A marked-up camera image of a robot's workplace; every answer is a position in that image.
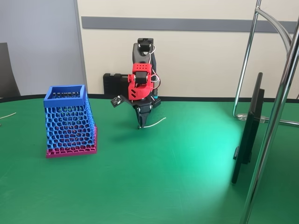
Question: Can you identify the black monitor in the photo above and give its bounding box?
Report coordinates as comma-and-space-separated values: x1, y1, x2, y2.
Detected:
231, 72, 266, 185

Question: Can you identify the black ribbed box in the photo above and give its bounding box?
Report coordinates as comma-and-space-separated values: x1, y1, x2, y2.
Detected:
103, 73, 131, 95

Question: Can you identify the chrome tube stand frame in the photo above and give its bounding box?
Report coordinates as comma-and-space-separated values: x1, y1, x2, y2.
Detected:
232, 0, 299, 224

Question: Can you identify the white cable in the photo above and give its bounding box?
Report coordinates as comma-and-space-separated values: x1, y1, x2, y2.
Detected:
0, 112, 17, 120
137, 117, 167, 130

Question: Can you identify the blue and pink mesh basket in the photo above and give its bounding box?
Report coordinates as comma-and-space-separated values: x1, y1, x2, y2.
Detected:
43, 84, 98, 159

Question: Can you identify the black perforated arm base plate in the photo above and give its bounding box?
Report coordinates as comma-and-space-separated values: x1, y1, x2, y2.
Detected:
149, 97, 162, 108

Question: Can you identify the small camera board black bracket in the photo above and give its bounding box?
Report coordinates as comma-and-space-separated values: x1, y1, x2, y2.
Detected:
111, 94, 132, 108

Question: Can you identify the clear plastic clip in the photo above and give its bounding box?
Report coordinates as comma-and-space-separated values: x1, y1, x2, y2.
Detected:
237, 113, 269, 123

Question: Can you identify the gray wall rail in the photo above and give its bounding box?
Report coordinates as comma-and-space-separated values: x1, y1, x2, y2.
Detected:
81, 16, 299, 33

